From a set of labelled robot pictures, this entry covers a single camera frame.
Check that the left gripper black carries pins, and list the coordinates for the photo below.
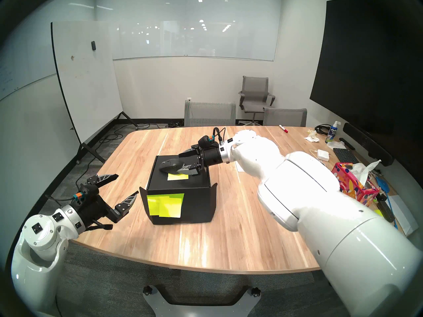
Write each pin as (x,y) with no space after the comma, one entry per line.
(93,212)

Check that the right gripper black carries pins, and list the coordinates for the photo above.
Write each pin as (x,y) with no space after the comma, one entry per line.
(211,156)

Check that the black Logitech computer mouse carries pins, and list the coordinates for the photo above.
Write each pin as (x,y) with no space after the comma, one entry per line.
(168,166)

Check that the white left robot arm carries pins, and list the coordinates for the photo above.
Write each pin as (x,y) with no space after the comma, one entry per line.
(38,232)

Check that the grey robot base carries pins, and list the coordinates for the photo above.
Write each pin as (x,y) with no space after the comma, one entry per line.
(198,309)

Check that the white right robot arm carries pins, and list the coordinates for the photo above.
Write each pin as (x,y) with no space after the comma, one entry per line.
(314,194)

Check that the black cardboard box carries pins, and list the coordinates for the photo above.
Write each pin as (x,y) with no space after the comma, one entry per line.
(198,207)

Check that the colourful Kleenex tissue box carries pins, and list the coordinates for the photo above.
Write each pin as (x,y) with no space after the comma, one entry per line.
(353,184)

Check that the pale yellow sticky note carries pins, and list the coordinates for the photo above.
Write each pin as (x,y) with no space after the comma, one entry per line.
(176,177)

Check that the neon yellow sticky note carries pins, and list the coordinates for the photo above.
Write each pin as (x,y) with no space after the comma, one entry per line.
(172,206)
(152,205)

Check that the silver table power outlet panel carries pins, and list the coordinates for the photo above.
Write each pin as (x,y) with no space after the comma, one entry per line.
(239,167)

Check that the grey ribbed mesh chair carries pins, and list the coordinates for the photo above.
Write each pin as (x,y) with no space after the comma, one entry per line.
(210,115)

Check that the grey office chair with armrests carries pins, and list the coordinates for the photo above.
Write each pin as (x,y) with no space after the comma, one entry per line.
(254,94)

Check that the red whiteboard marker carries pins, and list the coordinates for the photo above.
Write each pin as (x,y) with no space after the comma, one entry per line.
(283,128)

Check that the grey plain mesh chair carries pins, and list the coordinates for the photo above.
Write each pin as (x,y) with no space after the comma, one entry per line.
(285,118)

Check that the crumpled white tissue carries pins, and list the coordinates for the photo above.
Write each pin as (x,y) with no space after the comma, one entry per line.
(312,137)

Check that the mobile whiteboard on black stand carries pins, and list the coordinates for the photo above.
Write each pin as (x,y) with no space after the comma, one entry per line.
(84,75)

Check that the white power adapter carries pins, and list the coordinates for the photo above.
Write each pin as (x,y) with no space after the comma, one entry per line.
(323,155)

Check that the Expo cleaner spray bottle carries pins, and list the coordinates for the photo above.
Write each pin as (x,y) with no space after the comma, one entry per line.
(332,133)

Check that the flat white paper towel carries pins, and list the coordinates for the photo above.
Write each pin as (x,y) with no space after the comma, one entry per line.
(335,145)

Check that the black keyboard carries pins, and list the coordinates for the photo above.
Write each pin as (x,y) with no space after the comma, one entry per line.
(345,156)

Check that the slim black remote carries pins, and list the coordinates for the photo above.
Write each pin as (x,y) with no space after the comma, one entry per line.
(347,144)

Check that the white tissue sheet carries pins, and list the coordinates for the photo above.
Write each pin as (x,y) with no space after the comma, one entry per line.
(363,171)

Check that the black video bar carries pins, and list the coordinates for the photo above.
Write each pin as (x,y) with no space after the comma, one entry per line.
(366,143)

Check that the blue flat packet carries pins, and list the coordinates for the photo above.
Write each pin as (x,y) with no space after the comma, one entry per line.
(381,184)

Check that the black whiteboard eraser block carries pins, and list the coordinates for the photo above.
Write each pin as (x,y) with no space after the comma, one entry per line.
(386,209)

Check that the white paper sheet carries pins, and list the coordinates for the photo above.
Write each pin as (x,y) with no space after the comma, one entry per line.
(403,214)

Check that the wide glass wall whiteboard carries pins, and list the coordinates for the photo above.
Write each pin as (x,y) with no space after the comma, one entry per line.
(195,40)

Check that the glass wall whiteboard with scribbles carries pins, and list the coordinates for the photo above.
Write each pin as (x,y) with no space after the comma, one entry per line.
(23,58)

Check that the large black wall television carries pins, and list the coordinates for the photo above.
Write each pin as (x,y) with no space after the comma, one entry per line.
(366,72)

